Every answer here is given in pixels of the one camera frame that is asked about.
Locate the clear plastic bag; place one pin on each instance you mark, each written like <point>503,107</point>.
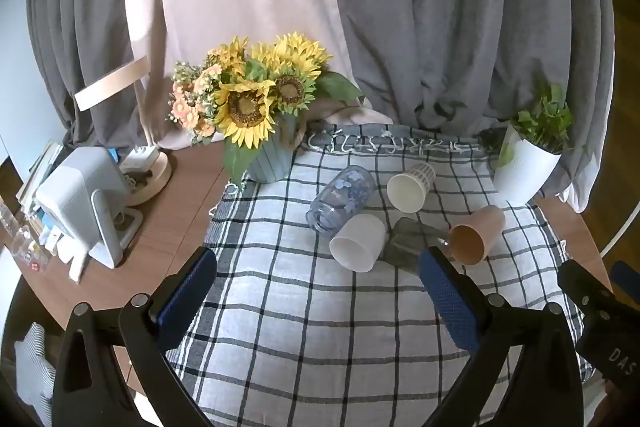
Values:
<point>20,237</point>

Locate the artificial sunflower bouquet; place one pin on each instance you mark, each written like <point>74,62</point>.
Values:
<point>247,107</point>

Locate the peach plastic cup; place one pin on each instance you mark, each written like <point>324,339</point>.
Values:
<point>475,234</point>

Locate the blue floral transparent cup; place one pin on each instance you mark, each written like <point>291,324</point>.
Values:
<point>345,197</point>

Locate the dark green glass cup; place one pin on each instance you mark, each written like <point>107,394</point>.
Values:
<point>405,244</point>

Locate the plain white cup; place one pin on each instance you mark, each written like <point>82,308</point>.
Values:
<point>357,244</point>

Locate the blue ribbed vase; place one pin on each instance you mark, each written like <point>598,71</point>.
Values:
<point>270,159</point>

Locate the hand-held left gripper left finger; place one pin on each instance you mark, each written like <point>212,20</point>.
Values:
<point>182,294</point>

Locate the white plant pot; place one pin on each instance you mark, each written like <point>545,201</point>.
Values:
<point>525,169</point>

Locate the grey curtain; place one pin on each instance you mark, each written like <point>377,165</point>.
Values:
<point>450,17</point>

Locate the white grid-print paper cup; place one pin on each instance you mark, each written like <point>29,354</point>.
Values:
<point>407,192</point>

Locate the wooden white desk lamp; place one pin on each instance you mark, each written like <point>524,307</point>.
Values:
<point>115,82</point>

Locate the green leafy plant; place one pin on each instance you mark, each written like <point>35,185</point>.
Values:
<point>545,119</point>

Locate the checked black white tablecloth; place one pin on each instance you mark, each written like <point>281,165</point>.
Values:
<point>310,337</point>

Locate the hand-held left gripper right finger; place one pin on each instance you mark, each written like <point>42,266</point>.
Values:
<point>450,302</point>

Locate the striped cushion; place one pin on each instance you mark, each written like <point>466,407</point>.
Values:
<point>32,367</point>

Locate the white desktop appliance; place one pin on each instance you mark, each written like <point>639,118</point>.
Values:
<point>80,202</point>

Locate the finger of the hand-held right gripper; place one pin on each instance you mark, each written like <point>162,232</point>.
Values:
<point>582,282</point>
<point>627,279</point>

